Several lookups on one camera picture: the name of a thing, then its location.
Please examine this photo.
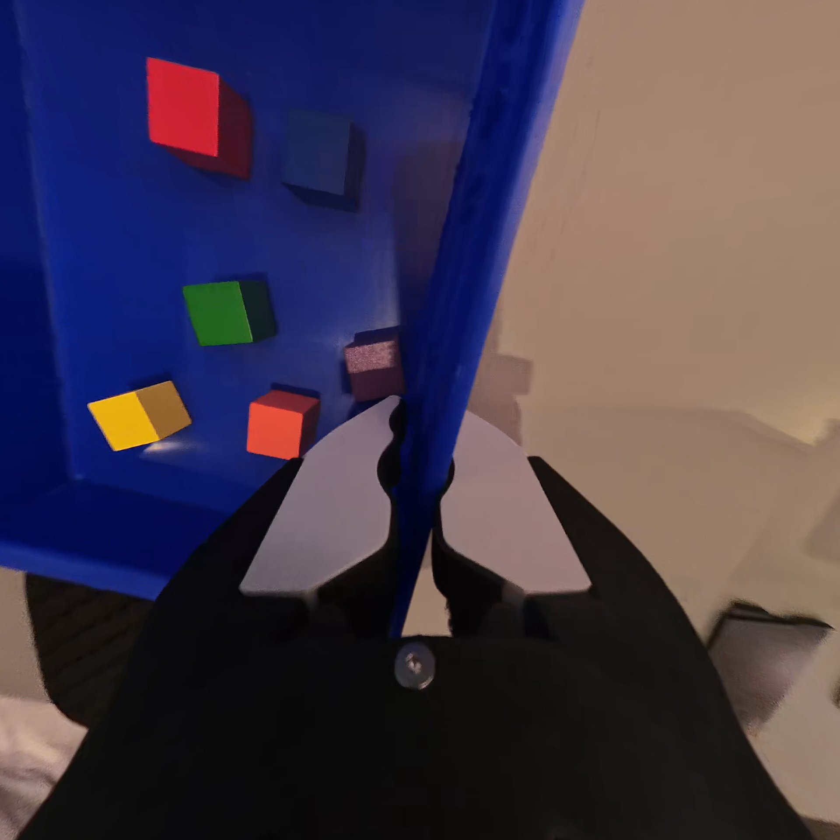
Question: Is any blue plastic storage bin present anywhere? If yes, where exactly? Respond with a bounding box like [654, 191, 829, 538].
[0, 0, 585, 641]

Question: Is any red wooden cube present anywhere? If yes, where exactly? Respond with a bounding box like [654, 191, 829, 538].
[146, 56, 254, 181]

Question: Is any orange wooden cube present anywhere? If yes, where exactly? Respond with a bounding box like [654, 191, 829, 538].
[246, 390, 321, 460]

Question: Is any green wooden cube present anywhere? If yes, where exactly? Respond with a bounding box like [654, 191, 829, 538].
[182, 280, 278, 347]

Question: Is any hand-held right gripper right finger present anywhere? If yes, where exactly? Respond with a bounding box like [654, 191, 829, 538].
[430, 410, 593, 609]

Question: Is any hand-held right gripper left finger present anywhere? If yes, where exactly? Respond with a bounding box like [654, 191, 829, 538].
[238, 395, 403, 613]

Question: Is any yellow wooden cube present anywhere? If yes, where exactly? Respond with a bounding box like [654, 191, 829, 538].
[87, 380, 193, 453]

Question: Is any purple wooden cube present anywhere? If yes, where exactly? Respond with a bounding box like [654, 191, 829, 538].
[343, 331, 404, 403]

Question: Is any dark blue wooden cube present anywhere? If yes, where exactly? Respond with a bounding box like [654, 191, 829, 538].
[281, 110, 362, 212]

